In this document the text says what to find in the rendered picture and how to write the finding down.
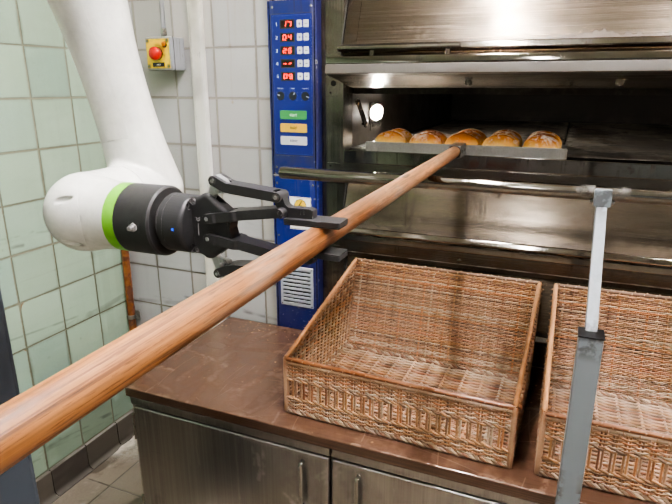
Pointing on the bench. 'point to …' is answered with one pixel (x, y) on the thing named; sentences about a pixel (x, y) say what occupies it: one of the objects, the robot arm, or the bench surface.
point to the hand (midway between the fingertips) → (316, 236)
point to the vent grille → (298, 288)
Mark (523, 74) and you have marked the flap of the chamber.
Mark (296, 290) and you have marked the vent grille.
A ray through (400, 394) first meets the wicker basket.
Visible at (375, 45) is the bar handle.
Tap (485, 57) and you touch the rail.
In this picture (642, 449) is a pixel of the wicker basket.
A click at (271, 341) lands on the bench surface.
